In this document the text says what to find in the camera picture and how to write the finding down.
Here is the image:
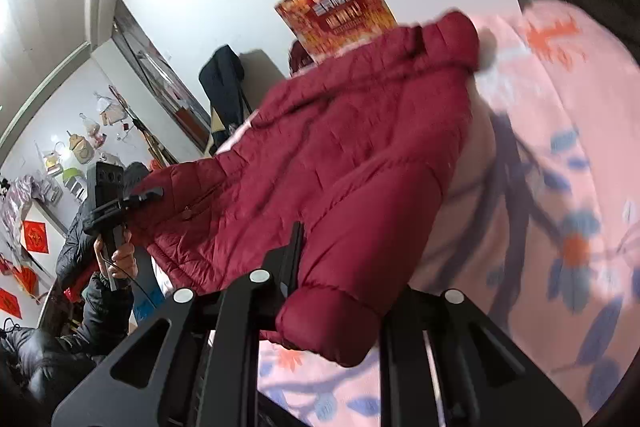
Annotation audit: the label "person left hand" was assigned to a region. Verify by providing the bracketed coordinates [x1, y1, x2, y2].
[93, 229, 138, 280]

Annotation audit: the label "dark red fringed cloth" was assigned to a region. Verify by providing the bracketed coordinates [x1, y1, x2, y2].
[288, 40, 316, 77]

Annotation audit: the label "dark red puffer jacket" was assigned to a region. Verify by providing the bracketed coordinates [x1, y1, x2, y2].
[128, 11, 480, 367]

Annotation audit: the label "dark hanging clothes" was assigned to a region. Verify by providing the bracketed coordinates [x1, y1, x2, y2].
[198, 44, 252, 154]

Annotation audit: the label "red gold gift box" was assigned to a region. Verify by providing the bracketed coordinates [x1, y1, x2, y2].
[274, 0, 396, 62]

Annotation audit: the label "pink patterned bed sheet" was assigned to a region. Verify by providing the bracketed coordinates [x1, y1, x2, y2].
[214, 0, 640, 427]

